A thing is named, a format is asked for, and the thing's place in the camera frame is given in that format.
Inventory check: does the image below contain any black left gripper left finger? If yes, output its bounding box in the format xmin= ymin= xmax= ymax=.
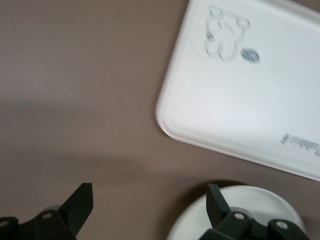
xmin=0 ymin=182 xmax=95 ymax=240

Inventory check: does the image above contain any brown table cover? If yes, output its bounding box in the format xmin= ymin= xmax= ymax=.
xmin=0 ymin=0 xmax=320 ymax=240

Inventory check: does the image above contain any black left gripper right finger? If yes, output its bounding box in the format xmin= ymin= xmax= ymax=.
xmin=206 ymin=183 xmax=310 ymax=240

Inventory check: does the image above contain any white rabbit print tray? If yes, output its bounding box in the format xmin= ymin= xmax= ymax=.
xmin=154 ymin=0 xmax=320 ymax=182

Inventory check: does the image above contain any round white plate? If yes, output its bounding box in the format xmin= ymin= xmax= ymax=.
xmin=166 ymin=180 xmax=306 ymax=240

